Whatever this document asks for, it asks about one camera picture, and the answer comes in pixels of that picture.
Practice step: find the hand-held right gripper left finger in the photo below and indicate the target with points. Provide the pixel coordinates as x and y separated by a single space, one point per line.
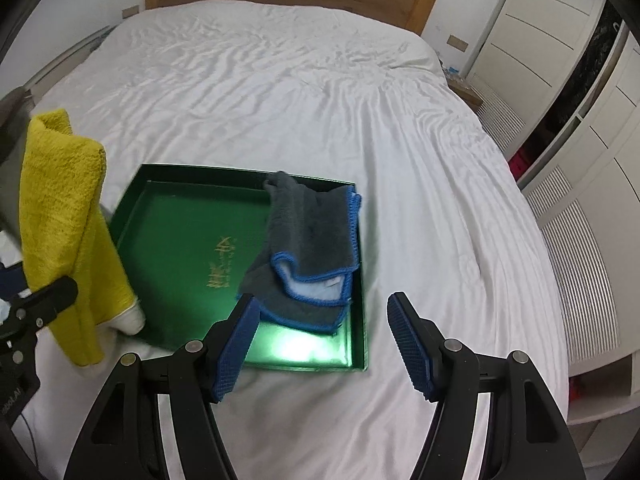
235 347

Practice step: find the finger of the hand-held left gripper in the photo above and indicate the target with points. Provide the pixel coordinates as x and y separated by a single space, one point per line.
12 280
47 300

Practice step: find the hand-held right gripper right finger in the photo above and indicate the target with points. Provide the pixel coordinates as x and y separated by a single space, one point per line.
407 340

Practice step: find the yellow towel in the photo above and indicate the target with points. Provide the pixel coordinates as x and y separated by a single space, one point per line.
55 200

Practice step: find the green tray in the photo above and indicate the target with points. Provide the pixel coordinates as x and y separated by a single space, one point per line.
190 230

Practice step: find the grey towel with blue edge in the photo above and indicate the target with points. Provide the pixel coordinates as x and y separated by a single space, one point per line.
310 225

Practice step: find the red object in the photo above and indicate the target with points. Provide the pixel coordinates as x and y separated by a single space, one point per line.
520 161

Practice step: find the white louvered wardrobe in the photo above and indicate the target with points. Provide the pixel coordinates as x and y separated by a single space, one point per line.
595 220

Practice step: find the bed with white sheet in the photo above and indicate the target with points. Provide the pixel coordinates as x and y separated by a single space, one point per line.
300 110

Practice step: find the wooden nightstand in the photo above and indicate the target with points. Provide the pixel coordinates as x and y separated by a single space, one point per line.
467 92

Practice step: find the white wardrobe door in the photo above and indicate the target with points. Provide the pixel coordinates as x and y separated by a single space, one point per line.
540 35

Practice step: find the beige wall socket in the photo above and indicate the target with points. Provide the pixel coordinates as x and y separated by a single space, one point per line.
130 10
457 43

